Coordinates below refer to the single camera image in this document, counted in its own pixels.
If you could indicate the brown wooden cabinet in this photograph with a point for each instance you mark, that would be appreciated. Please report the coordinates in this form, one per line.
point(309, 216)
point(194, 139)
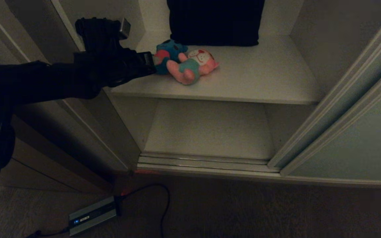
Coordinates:
point(55, 158)

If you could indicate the white wardrobe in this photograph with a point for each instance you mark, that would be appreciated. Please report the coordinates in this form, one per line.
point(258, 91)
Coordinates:
point(210, 132)

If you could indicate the silver power adapter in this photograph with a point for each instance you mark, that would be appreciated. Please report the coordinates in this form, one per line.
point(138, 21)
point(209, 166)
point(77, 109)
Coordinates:
point(93, 215)

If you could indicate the dark square cushion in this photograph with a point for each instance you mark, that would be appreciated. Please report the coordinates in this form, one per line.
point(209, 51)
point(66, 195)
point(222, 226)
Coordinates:
point(215, 21)

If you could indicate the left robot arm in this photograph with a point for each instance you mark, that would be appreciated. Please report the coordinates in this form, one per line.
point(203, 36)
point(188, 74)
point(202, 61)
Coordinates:
point(28, 81)

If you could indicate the blue plush toy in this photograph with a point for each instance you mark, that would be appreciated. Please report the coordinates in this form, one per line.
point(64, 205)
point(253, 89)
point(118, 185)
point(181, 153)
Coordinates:
point(172, 49)

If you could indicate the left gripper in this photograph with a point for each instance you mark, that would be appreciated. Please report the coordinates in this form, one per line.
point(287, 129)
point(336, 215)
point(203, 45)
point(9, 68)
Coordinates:
point(127, 66)

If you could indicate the metal sliding door track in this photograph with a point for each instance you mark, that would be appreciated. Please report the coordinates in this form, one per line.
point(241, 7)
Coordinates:
point(203, 162)

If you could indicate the frosted glass sliding door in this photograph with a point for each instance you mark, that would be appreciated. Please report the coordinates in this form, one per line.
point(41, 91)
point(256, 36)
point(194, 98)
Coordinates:
point(352, 82)
point(359, 145)

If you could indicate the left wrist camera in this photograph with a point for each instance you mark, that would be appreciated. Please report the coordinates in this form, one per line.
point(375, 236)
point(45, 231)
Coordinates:
point(124, 28)

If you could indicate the white wardrobe shelf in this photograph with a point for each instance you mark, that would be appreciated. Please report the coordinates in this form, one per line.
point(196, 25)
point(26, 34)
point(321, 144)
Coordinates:
point(250, 76)

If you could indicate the pink plush toy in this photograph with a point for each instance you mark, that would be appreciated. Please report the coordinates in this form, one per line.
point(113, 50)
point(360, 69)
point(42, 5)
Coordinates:
point(195, 64)

